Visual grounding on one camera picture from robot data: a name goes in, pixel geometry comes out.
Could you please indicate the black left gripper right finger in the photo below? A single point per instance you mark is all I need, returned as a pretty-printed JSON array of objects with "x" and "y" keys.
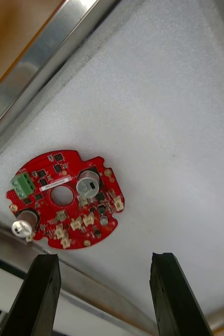
[{"x": 174, "y": 299}]

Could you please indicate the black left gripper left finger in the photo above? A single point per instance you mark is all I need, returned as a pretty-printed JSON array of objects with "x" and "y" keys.
[{"x": 35, "y": 296}]

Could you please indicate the round red circuit board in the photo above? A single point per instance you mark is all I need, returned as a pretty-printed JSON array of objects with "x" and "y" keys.
[{"x": 64, "y": 218}]

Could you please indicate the white sheet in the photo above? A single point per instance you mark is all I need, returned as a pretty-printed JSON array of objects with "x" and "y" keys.
[{"x": 156, "y": 126}]

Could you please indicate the steel tray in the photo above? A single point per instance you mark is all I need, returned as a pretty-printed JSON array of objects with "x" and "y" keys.
[{"x": 38, "y": 60}]

